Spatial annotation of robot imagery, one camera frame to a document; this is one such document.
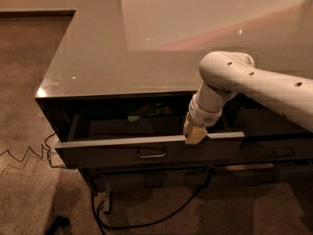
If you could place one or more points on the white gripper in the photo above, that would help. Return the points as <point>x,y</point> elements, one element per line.
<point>202,114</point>

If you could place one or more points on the green snack bag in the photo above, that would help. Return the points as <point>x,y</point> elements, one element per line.
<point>136,112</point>

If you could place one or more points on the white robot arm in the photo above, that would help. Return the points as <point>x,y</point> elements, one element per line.
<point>226,74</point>

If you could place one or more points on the dark drawer cabinet counter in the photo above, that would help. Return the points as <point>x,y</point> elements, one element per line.
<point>129,52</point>

